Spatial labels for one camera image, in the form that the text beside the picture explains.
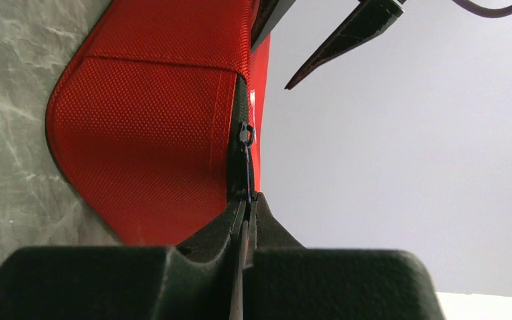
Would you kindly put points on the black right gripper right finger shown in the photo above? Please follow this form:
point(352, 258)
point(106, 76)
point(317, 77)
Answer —
point(285, 280)

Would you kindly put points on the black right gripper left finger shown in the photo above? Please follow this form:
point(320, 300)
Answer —
point(191, 281)

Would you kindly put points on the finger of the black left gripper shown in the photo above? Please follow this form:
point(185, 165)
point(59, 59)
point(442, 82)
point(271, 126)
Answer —
point(367, 21)

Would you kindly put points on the red medicine kit case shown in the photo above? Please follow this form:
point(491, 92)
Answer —
point(143, 119)

